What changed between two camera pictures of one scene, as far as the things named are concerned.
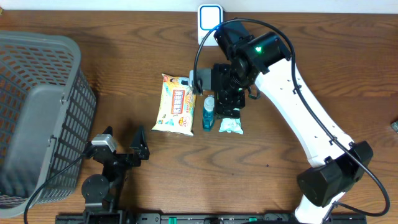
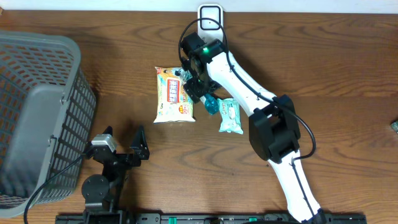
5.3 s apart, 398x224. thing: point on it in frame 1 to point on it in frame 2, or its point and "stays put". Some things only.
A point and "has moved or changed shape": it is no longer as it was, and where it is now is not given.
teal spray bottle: x=208 y=113 has moved or changed shape
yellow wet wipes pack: x=178 y=99 has moved or changed shape
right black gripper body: x=233 y=96 to x=199 y=83
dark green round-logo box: x=395 y=126 stays put
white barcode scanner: x=209 y=15 stays put
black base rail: x=216 y=218 stays put
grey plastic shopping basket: x=47 y=117 stays put
